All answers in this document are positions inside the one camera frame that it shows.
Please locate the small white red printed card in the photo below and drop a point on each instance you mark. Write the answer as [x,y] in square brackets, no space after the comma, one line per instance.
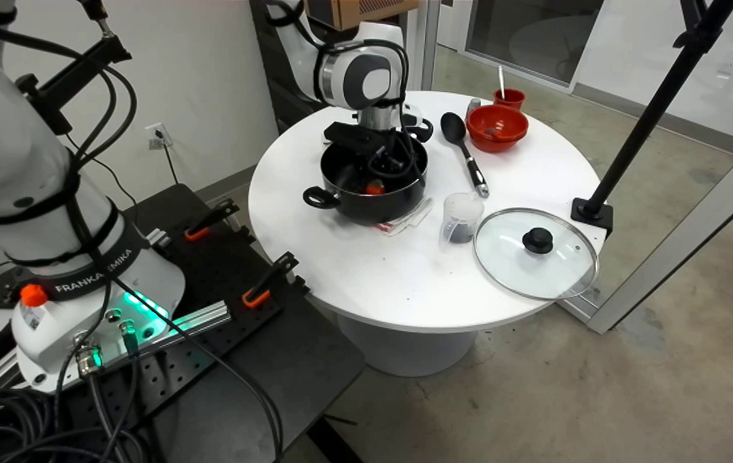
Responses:
[409,219]

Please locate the aluminium rail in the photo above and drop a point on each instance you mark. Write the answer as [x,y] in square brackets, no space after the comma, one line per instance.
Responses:
[116,340]

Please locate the small red cup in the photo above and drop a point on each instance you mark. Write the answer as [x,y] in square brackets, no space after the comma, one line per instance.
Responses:
[509,99]

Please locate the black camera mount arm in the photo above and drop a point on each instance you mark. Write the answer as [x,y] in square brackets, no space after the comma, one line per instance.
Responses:
[72,73]

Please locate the white wall outlet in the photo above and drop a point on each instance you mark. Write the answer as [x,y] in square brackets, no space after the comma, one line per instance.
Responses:
[157,135]

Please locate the aluminium door frame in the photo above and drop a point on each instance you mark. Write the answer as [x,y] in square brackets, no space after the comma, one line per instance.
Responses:
[681,231]

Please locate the small red tomato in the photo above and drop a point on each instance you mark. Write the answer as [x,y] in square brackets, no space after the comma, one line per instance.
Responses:
[374,186]

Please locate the brown cardboard box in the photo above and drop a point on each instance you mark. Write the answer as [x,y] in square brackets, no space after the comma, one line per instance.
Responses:
[355,10]

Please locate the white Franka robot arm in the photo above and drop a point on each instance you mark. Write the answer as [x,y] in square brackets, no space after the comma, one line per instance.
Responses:
[5,171]

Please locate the white stick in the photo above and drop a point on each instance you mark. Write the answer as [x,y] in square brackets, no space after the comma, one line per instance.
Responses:
[500,81]

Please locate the black stand pole with base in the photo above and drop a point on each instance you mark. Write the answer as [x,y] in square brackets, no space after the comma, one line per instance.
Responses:
[652,106]

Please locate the black perforated mounting table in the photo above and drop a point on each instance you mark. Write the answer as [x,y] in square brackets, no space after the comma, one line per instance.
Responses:
[253,349]

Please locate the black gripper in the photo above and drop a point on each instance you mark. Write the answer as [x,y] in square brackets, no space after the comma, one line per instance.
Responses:
[355,136]

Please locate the white table pedestal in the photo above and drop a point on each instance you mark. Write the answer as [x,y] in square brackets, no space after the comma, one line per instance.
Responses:
[408,345]

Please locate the glass lid with black knob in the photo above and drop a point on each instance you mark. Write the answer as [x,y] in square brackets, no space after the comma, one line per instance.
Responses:
[521,258]

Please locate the red bowl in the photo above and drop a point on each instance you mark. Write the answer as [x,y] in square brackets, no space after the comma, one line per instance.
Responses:
[496,129]

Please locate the black clamp with orange tip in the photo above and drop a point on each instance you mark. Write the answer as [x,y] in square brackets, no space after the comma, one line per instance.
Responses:
[266,284]
[208,221]

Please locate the clear plastic cup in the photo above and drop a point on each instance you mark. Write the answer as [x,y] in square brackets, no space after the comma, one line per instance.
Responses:
[462,219]

